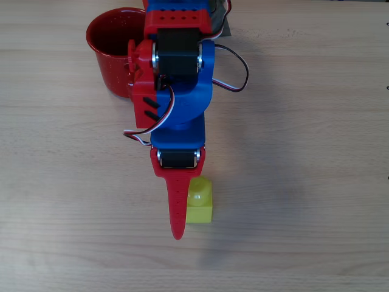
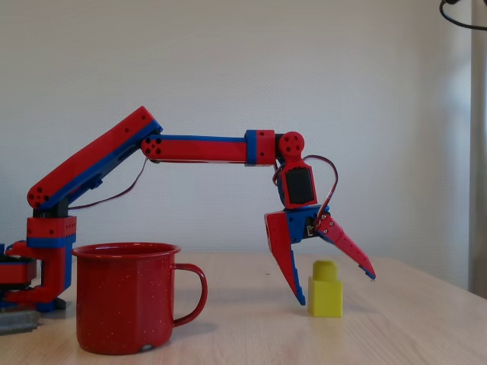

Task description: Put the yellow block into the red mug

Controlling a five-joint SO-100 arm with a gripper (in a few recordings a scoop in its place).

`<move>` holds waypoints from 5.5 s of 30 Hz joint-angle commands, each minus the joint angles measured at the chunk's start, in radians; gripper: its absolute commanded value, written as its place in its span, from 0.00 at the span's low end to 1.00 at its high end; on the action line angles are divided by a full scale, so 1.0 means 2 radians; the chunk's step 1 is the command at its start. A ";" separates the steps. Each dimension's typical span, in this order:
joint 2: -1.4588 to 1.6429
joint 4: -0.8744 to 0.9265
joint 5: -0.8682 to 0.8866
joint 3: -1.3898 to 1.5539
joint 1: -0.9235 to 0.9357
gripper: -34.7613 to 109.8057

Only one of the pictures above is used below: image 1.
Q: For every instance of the blue gripper black motor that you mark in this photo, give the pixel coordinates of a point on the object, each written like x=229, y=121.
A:
x=177, y=159

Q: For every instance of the yellow toy building block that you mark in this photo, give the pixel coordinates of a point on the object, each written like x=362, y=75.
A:
x=200, y=213

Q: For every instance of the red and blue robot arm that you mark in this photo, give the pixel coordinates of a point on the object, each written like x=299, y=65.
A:
x=182, y=97

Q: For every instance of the red speckled enamel mug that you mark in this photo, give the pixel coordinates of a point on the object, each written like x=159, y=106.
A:
x=106, y=70

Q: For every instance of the grey taped base plate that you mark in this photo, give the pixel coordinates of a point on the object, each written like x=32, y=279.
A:
x=220, y=20

